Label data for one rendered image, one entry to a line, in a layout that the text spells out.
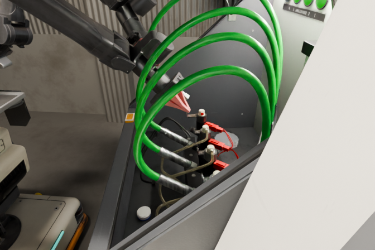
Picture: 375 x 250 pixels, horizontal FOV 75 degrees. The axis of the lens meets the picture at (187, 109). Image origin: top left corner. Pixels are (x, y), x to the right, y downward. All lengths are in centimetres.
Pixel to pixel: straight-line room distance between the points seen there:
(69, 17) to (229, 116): 73
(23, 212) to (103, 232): 114
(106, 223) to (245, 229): 36
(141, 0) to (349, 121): 66
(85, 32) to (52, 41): 229
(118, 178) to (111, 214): 11
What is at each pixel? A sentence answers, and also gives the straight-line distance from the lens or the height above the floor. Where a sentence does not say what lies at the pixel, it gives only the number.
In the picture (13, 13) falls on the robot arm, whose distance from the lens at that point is 109.
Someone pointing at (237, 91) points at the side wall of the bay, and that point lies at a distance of 102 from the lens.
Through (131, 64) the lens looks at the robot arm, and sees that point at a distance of 62.
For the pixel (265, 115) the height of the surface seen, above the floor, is 123.
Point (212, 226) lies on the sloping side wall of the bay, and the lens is 40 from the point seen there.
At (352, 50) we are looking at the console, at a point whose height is 138.
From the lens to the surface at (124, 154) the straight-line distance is 77.
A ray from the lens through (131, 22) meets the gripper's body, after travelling 78.
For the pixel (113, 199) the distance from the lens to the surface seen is 66.
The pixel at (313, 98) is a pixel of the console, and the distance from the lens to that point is 25.
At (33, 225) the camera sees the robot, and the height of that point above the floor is 28.
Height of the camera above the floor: 143
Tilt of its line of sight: 29 degrees down
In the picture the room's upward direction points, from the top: straight up
